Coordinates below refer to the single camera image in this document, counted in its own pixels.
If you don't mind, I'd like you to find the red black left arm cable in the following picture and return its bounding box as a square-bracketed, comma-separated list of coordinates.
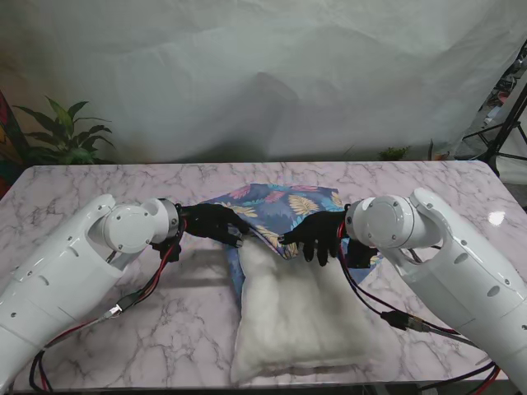
[26, 220, 189, 392]

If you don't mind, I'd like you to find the colourful painted panel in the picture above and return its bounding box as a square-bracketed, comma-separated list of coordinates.
[0, 90, 30, 194]

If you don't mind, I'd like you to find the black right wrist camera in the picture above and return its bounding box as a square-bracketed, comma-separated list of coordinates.
[347, 238, 379, 271]

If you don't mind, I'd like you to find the small green bushy plant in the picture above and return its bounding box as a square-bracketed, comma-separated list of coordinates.
[377, 146, 411, 162]

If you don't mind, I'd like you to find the red black arm cable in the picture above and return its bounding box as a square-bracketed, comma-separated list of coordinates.
[26, 220, 189, 392]
[335, 224, 506, 395]

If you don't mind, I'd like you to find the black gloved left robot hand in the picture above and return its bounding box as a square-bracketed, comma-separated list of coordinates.
[179, 202, 251, 249]

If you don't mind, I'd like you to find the black tripod stand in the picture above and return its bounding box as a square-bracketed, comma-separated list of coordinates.
[463, 73, 527, 178]

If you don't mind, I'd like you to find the white pillow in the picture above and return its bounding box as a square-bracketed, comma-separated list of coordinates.
[229, 236, 382, 383]

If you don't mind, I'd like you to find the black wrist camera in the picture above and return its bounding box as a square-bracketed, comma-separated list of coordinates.
[150, 240, 183, 263]
[347, 238, 379, 271]

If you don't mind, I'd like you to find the white backdrop cloth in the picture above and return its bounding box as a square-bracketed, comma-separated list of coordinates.
[0, 0, 527, 164]

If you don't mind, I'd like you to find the blue floral pillowcase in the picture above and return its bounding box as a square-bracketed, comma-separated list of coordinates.
[201, 183, 384, 318]

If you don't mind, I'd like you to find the red black right arm cable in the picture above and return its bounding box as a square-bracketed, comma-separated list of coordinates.
[335, 224, 506, 395]

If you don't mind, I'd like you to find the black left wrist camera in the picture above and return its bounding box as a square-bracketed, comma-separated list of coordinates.
[150, 240, 183, 263]

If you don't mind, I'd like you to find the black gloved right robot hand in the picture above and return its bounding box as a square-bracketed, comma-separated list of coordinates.
[280, 210, 347, 267]

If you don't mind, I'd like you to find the large green leafy plant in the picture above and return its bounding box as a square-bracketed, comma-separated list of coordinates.
[12, 96, 116, 165]

